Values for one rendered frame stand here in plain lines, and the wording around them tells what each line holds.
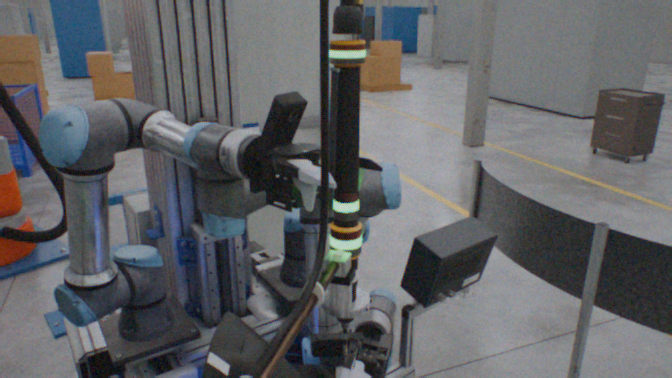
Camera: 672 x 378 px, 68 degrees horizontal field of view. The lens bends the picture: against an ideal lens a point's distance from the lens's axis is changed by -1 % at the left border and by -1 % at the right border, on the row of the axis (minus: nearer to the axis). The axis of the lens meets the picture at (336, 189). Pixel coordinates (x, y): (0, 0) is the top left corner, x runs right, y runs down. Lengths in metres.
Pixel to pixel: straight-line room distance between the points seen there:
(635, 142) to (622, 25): 3.75
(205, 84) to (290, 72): 1.28
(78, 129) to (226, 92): 0.55
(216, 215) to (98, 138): 0.35
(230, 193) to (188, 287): 0.86
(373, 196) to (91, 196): 0.61
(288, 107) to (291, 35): 2.05
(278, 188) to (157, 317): 0.80
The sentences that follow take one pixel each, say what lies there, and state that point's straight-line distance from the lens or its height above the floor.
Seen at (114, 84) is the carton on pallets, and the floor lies 0.70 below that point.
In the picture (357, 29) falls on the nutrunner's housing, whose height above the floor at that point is 1.83.
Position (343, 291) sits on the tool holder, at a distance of 0.68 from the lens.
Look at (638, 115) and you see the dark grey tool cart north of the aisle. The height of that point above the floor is 0.66.
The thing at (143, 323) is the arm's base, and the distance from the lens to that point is 1.43.
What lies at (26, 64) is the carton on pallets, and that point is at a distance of 8.55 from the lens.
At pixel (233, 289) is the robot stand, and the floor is 1.03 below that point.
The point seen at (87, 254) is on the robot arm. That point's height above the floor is 1.34.
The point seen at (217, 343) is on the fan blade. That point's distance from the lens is 0.69.
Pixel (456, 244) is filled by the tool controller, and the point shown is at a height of 1.23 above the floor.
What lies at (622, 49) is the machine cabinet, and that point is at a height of 1.27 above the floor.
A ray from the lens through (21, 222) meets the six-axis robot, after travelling 4.65.
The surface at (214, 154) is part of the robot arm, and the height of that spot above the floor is 1.64.
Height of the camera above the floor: 1.84
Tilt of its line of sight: 19 degrees down
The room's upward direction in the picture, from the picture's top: straight up
